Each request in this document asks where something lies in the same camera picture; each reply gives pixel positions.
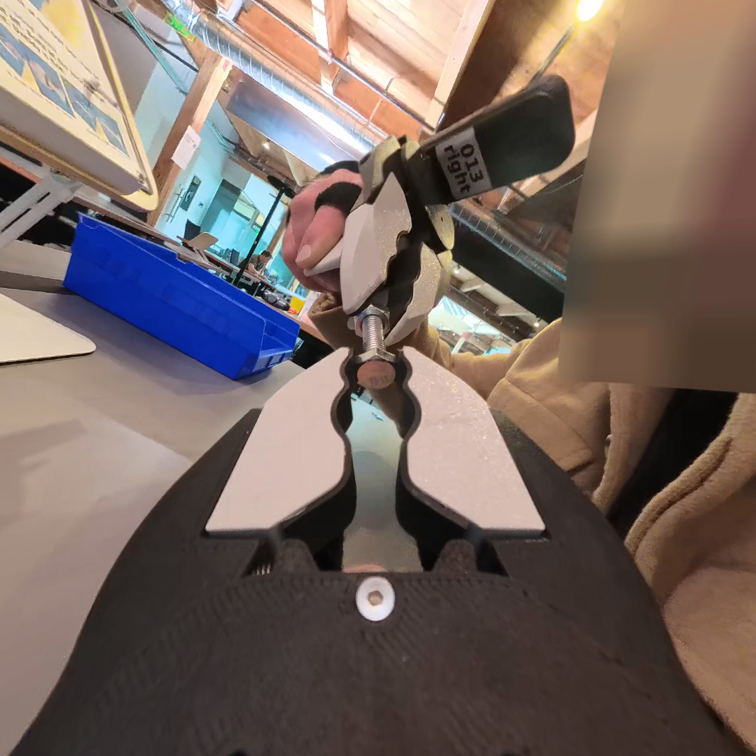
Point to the steel hex bolt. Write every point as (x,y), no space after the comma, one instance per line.
(375,334)

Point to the person's right hand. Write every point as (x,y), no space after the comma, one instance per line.
(307,230)

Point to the blue plastic bin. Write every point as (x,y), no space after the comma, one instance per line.
(177,301)

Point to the white paper notice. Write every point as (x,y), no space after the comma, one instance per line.
(186,145)

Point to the white stand base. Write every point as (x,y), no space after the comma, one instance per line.
(35,331)

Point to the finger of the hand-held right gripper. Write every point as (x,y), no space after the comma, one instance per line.
(372,248)
(422,295)

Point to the steel hex nut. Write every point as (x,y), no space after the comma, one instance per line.
(372,311)

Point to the wooden office desk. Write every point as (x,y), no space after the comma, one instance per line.
(201,248)

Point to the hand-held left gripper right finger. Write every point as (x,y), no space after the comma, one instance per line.
(472,472)

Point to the person's tan sweater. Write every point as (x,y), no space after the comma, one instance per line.
(697,531)

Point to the printed instruction sheet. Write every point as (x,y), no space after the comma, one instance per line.
(53,71)

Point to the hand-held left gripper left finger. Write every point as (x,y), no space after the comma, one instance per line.
(283,466)

